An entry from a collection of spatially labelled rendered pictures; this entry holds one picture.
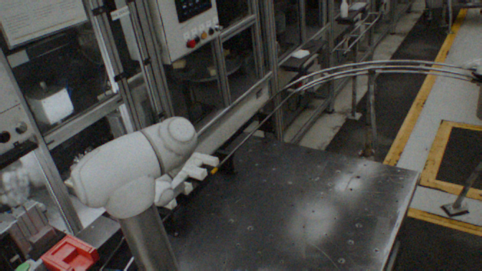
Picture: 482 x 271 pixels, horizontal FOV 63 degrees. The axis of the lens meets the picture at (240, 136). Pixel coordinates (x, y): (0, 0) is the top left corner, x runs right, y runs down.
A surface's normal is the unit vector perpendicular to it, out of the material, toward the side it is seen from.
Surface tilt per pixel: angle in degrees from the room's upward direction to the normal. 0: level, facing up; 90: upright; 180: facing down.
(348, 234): 0
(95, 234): 0
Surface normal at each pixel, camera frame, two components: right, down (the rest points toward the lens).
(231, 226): -0.13, -0.84
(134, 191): 0.56, 0.29
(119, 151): 0.09, -0.61
